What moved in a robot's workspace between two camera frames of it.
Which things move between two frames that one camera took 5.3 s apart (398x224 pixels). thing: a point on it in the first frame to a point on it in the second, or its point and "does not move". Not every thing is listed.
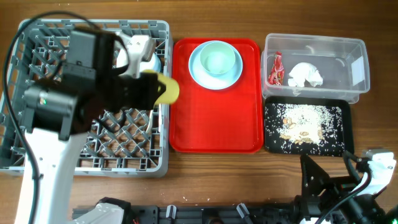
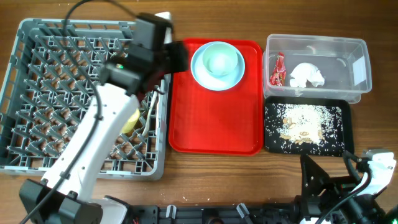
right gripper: (339, 186) does not move
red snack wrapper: (277, 74) does not move
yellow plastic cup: (172, 90) to (130, 122)
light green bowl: (217, 58) does not move
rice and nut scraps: (305, 129) does not move
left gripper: (153, 88) to (181, 52)
